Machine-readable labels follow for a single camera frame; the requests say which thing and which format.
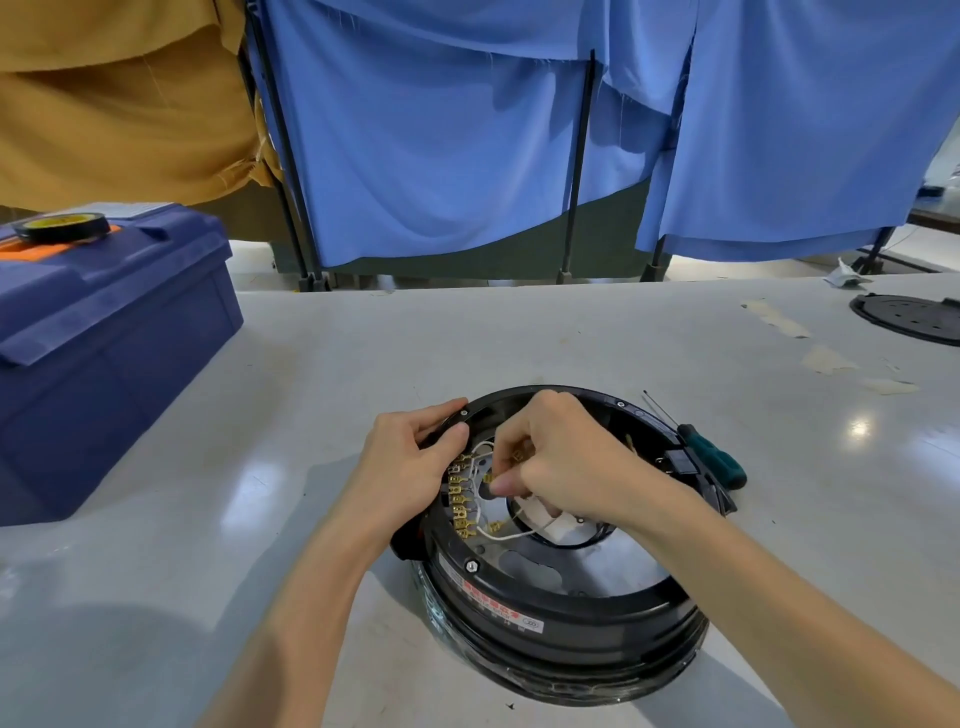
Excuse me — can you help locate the person's left hand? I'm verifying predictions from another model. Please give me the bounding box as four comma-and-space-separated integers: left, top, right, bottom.
351, 399, 471, 541

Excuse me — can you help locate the person's right hand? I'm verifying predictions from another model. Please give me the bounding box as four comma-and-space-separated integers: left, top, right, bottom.
488, 390, 681, 528

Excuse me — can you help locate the white wire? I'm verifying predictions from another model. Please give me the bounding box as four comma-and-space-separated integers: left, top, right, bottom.
463, 441, 601, 545

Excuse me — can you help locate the black round cooker base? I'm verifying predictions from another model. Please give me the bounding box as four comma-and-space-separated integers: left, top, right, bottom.
390, 384, 740, 708

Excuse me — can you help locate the person's left forearm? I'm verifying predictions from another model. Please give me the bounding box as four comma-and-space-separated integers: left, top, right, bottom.
196, 491, 411, 728

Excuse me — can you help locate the person's right forearm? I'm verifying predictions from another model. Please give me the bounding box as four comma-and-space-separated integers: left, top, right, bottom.
641, 476, 960, 728

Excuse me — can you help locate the wide blue cloth curtain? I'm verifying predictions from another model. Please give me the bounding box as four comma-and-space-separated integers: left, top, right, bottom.
255, 0, 700, 269

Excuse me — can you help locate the black rack pole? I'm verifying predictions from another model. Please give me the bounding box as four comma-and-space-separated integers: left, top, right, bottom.
244, 0, 330, 293
557, 50, 598, 285
853, 226, 898, 276

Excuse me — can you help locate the blue plastic toolbox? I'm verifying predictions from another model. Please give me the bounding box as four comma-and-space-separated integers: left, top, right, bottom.
0, 202, 246, 528

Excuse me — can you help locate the crumpled white paper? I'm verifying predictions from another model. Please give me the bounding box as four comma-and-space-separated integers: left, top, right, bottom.
822, 256, 872, 289

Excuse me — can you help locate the black round perforated plate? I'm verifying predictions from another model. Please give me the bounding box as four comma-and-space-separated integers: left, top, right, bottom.
849, 292, 960, 348

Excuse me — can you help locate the black tape roll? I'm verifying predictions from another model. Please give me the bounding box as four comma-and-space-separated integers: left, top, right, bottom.
12, 212, 112, 246

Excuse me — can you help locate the mustard cloth curtain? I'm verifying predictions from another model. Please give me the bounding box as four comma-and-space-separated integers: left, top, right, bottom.
0, 0, 285, 216

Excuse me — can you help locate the green-handled screwdriver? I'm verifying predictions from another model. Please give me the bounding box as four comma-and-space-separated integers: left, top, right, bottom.
642, 390, 749, 492

